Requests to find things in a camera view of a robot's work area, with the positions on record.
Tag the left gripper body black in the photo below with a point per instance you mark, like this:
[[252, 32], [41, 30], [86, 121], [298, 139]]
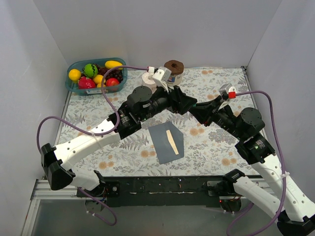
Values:
[[174, 99]]

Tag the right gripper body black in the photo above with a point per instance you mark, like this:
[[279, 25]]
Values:
[[212, 111]]

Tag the cream letter paper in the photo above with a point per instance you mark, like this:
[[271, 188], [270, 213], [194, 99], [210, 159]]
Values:
[[172, 142]]

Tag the grey envelope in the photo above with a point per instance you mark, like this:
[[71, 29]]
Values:
[[164, 151]]

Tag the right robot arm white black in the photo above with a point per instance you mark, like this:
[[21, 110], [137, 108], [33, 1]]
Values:
[[293, 210]]

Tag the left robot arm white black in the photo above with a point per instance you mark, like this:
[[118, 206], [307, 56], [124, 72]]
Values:
[[58, 161]]

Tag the white toilet paper roll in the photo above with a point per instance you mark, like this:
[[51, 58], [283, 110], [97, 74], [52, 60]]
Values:
[[148, 81]]

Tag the brown toilet paper roll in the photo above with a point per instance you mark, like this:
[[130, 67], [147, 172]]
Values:
[[177, 69]]

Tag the red apple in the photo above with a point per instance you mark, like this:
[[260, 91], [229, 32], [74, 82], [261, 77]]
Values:
[[112, 82]]

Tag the floral table mat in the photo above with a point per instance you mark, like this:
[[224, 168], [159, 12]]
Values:
[[208, 150]]

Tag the dark purple grapes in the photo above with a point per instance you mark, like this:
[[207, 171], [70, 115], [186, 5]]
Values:
[[115, 73]]

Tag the small yellow fruit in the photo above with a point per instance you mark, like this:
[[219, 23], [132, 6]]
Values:
[[100, 85]]

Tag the yellow mango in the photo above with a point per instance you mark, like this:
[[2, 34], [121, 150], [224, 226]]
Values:
[[112, 63]]

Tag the yellow lemon centre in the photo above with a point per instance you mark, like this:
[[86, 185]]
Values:
[[98, 80]]

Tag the yellow lemon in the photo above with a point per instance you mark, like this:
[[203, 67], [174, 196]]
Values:
[[74, 75], [98, 80]]

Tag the green watermelon ball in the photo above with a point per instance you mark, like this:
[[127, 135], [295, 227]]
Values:
[[90, 70]]

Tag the pink dragon fruit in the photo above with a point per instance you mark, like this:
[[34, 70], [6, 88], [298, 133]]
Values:
[[86, 83]]

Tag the teal plastic fruit basket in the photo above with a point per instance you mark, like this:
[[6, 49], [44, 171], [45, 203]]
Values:
[[73, 87]]

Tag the yellow lemon left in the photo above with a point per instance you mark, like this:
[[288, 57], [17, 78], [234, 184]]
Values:
[[74, 75]]

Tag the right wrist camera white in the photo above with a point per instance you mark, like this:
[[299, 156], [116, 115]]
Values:
[[227, 92]]

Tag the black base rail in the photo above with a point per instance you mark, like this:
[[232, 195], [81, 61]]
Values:
[[207, 191]]

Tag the aluminium frame rail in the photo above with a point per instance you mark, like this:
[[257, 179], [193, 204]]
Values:
[[63, 210]]

